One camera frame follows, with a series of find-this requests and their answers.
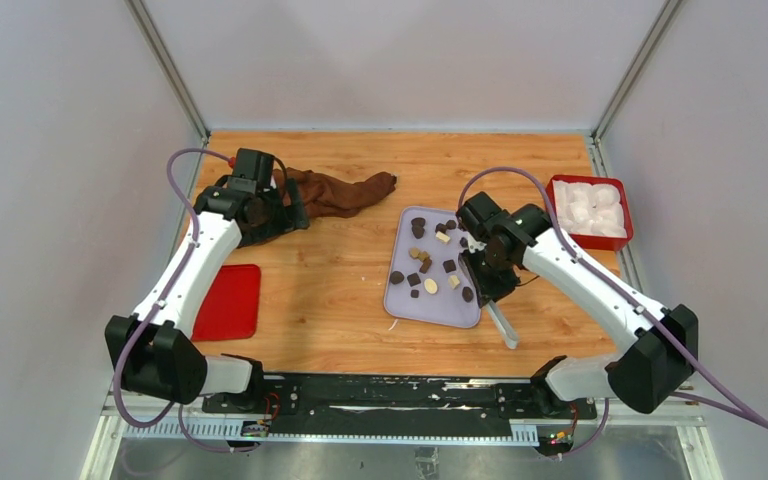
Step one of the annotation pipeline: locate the dark oval chocolate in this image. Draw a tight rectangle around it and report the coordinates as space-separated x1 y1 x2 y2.
462 287 474 303

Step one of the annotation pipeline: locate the red box with white liners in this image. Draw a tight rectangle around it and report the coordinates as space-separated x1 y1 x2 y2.
546 175 634 252

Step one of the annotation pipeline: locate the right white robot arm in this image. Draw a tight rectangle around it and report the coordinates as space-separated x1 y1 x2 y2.
456 192 699 418

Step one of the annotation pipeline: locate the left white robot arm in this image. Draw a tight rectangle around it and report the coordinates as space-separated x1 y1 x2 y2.
105 148 310 413

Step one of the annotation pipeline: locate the dark cube chocolate middle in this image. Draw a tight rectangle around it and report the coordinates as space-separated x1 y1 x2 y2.
443 259 457 273

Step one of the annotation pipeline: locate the white oval chocolate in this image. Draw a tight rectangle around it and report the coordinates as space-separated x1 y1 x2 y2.
423 278 438 295

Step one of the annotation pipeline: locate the dark ridged chocolate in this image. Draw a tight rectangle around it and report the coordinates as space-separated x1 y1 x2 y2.
407 273 421 287

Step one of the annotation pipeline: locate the dark round chocolate left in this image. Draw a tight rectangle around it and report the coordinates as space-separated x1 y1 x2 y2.
389 271 404 285

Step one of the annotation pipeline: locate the brown cloth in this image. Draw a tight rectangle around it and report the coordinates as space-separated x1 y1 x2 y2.
273 167 397 221

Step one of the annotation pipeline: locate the lavender tray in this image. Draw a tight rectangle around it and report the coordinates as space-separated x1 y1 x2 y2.
383 206 481 329

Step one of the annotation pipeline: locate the red box lid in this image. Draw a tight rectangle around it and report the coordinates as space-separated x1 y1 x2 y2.
191 264 261 342

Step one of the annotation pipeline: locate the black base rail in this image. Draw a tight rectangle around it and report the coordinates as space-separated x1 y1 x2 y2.
202 372 597 441

